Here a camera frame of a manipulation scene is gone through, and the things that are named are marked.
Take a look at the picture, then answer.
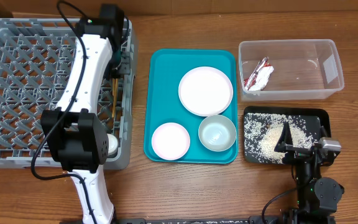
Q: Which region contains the white rice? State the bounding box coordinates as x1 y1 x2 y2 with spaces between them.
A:
244 113 319 164

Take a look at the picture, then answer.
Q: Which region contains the wooden chopstick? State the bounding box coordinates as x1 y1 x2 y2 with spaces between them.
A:
112 78 117 118
114 79 119 97

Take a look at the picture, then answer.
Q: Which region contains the grey bowl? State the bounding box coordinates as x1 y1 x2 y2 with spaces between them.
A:
198 114 237 152

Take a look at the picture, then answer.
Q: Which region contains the red snack wrapper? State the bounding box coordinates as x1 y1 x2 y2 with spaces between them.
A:
244 57 274 91

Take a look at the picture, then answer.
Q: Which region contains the small white plate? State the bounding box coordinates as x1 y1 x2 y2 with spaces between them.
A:
151 123 190 161

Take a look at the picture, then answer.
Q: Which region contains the white cup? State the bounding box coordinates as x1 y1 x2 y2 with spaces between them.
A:
107 134 119 157

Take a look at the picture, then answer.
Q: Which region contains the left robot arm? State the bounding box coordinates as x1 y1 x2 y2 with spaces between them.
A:
39 4 129 223

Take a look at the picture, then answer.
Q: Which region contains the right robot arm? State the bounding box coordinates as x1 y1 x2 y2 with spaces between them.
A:
274 123 344 223

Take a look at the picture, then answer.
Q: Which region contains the black waste tray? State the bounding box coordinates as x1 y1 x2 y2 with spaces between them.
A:
242 105 332 166

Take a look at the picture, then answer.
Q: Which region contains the clear plastic bin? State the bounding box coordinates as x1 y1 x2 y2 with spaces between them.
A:
238 39 344 101

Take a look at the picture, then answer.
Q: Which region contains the large white plate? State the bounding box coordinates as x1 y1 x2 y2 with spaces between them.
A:
178 67 234 116

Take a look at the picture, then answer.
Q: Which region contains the grey dish rack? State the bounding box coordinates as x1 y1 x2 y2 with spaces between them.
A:
0 19 138 170

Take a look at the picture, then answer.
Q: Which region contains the teal serving tray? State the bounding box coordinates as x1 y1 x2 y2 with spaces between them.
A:
144 49 239 164

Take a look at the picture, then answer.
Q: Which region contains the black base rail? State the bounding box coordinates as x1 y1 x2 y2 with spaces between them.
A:
116 215 284 224

